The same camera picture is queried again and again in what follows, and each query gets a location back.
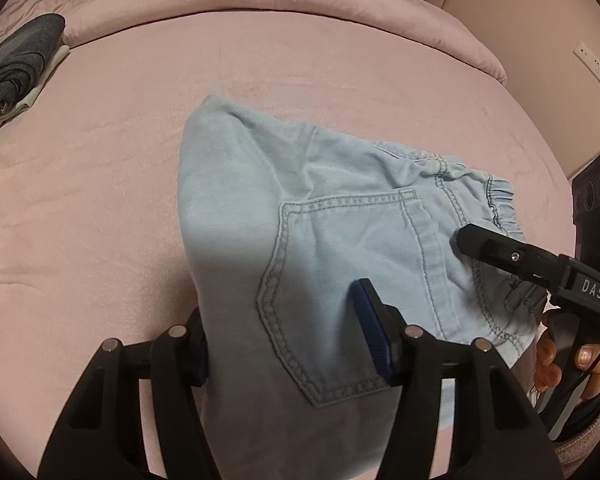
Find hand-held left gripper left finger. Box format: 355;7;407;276
37;307;226;480

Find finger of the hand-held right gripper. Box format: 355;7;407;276
454;223;566;293

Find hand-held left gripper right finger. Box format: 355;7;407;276
352;278;563;480

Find light blue denim pants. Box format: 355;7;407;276
177;94;538;480

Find person's right forearm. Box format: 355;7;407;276
552;385;600;480

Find person's right hand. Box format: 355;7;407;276
534;310;600;403

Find white power strip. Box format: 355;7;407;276
573;40;600;103

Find pink bed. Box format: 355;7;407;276
0;0;576;480

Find dark grey folded clothes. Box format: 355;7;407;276
0;13;67;121

